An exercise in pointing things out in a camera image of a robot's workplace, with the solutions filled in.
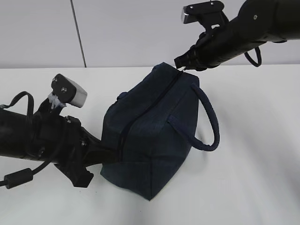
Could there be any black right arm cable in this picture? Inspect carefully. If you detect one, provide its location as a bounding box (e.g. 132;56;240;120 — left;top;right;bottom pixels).
243;46;263;68

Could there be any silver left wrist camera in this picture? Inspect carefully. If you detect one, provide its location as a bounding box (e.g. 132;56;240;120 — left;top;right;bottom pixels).
48;74;88;109

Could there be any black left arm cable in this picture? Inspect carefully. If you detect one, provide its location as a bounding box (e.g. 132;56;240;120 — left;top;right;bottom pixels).
0;91;66;190

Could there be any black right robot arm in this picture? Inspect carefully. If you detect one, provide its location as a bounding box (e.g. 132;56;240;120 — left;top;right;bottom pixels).
174;0;300;71

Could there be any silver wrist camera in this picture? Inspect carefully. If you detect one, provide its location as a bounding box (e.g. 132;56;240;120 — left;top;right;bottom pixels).
48;74;88;109
181;0;229;31

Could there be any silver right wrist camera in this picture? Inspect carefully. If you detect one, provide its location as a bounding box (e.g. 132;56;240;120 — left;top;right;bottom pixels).
181;0;229;31

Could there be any dark navy lunch bag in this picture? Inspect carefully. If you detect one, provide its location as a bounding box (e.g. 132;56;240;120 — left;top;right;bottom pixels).
100;63;220;200

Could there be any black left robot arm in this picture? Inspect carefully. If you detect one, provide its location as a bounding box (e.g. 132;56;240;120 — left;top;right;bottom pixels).
0;110;119;189

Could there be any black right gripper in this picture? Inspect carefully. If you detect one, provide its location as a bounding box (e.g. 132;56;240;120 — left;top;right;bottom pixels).
174;30;237;71

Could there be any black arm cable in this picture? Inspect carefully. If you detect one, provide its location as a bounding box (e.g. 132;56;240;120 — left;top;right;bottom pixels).
0;91;66;190
243;46;263;68

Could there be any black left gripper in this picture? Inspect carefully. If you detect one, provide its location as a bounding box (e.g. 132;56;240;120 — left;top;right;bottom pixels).
35;115;117;188

